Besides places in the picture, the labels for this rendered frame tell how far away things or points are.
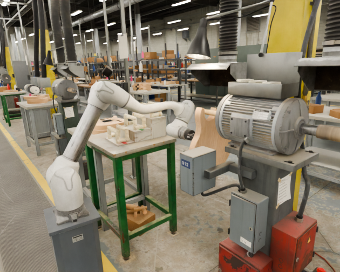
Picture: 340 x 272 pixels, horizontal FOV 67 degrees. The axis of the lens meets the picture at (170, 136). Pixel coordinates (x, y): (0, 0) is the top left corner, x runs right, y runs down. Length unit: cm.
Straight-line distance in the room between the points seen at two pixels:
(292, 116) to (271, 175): 28
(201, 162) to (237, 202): 25
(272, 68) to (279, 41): 92
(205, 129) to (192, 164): 39
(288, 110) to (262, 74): 30
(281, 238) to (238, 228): 19
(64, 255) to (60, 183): 41
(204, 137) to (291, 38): 109
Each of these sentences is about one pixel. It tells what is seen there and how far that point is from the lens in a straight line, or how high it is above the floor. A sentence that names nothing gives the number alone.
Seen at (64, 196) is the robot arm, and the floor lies 85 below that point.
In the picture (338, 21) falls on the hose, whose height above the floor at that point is 166.
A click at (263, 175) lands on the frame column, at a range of 128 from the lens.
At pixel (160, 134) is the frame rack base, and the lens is 218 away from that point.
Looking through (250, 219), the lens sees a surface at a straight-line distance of 128.
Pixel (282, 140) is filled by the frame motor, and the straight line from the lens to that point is 117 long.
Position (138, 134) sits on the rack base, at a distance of 207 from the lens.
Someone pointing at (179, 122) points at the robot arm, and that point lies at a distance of 183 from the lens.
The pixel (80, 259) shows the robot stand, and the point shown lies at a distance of 173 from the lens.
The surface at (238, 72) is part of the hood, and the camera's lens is 145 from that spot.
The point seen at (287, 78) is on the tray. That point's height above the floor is 145.
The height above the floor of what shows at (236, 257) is 61.
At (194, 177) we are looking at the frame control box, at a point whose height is 102.
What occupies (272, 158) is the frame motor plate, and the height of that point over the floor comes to 112.
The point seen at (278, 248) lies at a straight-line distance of 140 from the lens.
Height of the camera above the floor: 154
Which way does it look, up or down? 16 degrees down
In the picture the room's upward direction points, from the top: 2 degrees counter-clockwise
